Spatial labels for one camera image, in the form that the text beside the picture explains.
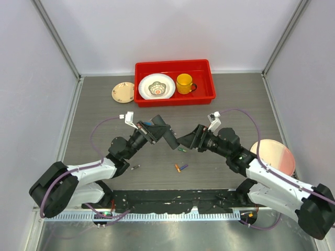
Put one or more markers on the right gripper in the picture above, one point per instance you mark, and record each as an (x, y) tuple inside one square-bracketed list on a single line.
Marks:
[(196, 138)]

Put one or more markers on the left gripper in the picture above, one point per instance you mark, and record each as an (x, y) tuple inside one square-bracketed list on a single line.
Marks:
[(152, 133)]

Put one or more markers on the black remote control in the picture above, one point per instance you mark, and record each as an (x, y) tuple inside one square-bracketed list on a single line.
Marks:
[(168, 135)]

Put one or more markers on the orange battery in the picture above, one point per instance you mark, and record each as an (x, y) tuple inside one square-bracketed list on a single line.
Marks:
[(177, 168)]

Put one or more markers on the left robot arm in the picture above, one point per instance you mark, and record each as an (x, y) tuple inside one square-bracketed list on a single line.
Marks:
[(54, 190)]

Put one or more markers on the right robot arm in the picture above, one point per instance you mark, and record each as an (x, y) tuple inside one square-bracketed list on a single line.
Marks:
[(312, 207)]

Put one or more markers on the small patterned bowl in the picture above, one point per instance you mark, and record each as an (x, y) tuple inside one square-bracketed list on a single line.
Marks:
[(157, 88)]

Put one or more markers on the white plate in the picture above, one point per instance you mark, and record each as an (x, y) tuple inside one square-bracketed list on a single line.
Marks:
[(148, 80)]

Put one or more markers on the red plastic bin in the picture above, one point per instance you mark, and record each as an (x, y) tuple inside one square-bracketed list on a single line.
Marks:
[(198, 69)]

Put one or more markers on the beige floral saucer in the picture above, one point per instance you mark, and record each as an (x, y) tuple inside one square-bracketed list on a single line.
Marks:
[(123, 92)]

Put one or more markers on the yellow mug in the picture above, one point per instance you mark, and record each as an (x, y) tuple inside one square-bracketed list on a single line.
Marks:
[(184, 84)]

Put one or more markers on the pink plate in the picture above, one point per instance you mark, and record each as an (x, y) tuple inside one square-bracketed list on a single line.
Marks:
[(276, 157)]

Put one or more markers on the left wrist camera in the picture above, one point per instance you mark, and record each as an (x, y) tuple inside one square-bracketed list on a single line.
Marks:
[(128, 118)]

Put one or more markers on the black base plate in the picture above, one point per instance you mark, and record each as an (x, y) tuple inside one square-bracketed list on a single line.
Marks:
[(174, 201)]

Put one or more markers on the perforated cable duct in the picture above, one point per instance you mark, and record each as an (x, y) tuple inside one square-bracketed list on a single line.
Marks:
[(81, 216)]

